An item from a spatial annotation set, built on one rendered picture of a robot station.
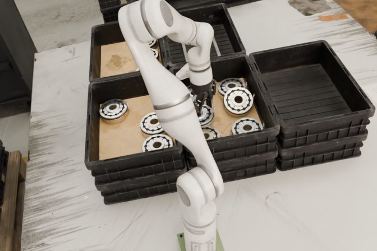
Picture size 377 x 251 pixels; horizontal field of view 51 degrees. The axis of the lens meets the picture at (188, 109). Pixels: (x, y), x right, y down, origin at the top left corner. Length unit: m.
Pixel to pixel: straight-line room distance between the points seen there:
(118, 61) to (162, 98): 0.87
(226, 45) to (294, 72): 0.33
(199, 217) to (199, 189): 0.09
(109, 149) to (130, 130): 0.10
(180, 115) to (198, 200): 0.21
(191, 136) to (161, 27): 0.26
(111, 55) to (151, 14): 0.95
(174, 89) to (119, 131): 0.56
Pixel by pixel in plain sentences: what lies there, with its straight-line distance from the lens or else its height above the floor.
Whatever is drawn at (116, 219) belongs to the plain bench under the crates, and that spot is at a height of 0.70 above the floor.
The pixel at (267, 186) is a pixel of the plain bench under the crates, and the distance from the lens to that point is 1.36.
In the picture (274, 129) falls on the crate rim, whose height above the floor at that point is 0.93.
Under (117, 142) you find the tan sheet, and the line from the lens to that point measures 1.38.
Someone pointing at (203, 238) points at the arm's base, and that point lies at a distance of 1.11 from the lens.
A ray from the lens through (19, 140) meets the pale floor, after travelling 2.84.
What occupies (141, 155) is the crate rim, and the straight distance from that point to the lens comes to 1.18.
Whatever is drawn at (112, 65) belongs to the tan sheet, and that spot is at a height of 0.83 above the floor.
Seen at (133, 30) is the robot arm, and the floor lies 1.37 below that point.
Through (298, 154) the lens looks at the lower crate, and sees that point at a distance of 1.35.
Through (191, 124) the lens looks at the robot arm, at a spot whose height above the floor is 1.17.
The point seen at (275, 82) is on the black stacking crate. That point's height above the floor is 0.83.
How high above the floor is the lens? 1.82
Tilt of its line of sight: 44 degrees down
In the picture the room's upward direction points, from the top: 9 degrees counter-clockwise
